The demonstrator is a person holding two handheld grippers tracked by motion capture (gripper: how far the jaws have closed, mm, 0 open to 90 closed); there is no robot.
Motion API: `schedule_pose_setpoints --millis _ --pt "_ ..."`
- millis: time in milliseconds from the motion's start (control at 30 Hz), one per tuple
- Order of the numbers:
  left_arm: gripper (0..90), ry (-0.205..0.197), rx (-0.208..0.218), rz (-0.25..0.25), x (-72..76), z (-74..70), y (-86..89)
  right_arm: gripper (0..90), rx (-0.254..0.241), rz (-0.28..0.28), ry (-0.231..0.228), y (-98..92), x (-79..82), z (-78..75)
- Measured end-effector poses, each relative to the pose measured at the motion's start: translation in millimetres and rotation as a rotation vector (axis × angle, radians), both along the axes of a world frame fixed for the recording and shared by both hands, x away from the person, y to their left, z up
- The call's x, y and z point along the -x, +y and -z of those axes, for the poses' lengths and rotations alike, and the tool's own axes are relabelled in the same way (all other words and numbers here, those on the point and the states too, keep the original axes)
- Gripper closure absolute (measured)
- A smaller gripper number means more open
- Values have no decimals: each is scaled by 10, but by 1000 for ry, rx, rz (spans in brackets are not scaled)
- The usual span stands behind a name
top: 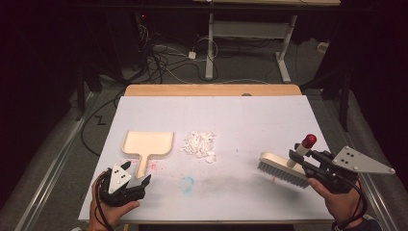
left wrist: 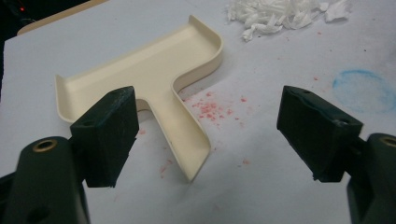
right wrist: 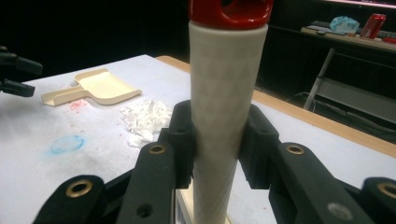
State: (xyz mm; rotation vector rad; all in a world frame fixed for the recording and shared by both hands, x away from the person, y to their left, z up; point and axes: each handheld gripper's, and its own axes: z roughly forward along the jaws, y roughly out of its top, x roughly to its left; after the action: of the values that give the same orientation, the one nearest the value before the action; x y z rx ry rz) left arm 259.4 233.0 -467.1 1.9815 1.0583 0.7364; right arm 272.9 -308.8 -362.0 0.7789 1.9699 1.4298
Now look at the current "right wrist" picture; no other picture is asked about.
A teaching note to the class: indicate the red drink can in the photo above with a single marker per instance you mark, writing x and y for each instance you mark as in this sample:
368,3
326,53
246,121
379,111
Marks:
372,25

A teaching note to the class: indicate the cream brush with red cap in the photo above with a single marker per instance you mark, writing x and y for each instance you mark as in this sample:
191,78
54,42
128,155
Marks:
222,93

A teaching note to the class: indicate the scattered red crumbs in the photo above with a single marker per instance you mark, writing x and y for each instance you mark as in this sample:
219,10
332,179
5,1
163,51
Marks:
76,105

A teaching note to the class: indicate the wooden desk with metal legs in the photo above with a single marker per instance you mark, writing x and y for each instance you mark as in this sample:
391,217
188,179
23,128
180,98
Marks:
342,39

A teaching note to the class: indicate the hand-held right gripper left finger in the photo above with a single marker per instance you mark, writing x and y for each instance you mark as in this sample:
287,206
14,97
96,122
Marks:
152,174

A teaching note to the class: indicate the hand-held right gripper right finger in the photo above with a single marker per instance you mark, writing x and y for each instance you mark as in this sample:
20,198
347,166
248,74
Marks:
295,177

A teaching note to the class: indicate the grey shelf board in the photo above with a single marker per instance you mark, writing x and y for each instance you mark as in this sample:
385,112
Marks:
358,98

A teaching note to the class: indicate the cream plastic dustpan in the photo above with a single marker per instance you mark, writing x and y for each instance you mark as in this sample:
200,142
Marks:
99,87

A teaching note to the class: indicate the pile of white paper scraps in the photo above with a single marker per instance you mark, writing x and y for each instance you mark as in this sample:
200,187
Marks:
144,119

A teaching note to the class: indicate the light blue plastic bag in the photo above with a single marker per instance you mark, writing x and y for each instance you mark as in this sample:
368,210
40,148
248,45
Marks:
344,24

